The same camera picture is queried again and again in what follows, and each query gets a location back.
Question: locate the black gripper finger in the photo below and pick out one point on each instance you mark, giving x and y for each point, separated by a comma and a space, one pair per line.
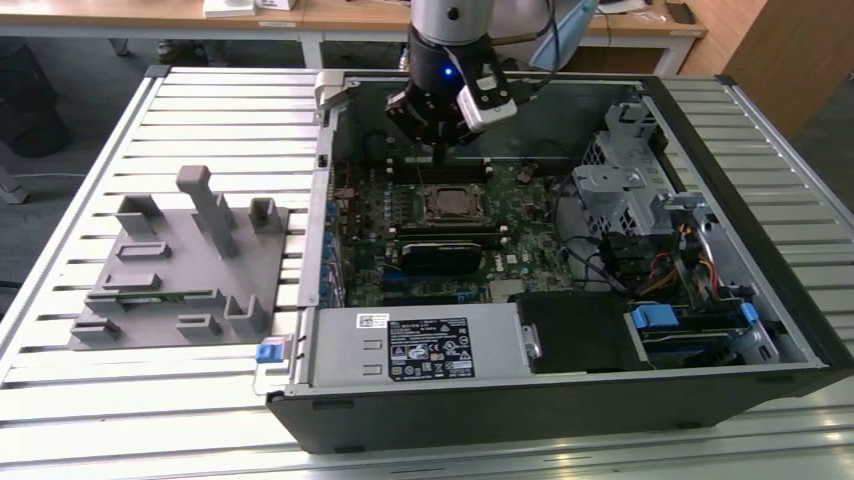
456, 140
407, 120

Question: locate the silver CPU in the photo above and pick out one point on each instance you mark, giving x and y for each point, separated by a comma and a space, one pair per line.
453, 201

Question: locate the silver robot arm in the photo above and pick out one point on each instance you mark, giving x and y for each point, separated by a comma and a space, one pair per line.
447, 20

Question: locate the CPU socket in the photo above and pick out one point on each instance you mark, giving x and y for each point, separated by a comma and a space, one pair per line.
423, 212

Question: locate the black RAM slot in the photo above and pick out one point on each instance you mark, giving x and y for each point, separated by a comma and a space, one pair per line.
467, 166
467, 176

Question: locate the black installed RAM stick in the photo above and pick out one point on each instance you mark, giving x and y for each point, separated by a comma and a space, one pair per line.
447, 231

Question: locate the green motherboard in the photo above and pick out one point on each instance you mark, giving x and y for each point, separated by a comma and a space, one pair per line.
533, 235

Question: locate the metal drive cage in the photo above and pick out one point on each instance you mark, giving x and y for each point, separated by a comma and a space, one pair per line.
607, 195

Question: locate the small white box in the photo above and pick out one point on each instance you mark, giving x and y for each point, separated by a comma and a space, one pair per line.
273, 4

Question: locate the silver chipset heatsink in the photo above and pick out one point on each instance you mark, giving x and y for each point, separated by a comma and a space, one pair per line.
504, 290

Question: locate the wooden desk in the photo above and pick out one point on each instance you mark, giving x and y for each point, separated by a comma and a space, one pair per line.
640, 30
100, 17

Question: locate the seated person's legs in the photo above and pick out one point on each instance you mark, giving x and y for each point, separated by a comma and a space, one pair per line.
180, 50

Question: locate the small black box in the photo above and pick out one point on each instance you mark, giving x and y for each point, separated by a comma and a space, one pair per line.
680, 12

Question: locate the grey parts rack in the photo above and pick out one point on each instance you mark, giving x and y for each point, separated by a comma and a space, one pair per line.
193, 260

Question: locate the grey power supply unit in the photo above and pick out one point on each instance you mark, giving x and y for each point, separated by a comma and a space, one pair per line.
347, 350

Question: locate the blue disk carrier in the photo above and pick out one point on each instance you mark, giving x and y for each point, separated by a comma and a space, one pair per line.
653, 317

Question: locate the green RAM stick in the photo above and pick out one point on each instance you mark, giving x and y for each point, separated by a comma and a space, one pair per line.
169, 296

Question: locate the blue case latch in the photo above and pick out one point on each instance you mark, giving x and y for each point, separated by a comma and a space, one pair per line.
269, 351

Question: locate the wooden cabinet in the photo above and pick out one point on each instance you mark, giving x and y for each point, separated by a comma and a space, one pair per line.
787, 50

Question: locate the black PC case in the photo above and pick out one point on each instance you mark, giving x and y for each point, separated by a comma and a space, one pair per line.
467, 415

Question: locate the black bin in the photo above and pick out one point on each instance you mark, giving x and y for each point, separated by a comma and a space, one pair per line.
29, 100

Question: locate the white desk foot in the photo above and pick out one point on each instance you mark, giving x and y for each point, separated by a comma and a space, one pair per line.
13, 192

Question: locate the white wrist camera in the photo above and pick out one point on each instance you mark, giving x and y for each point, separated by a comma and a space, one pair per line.
489, 110

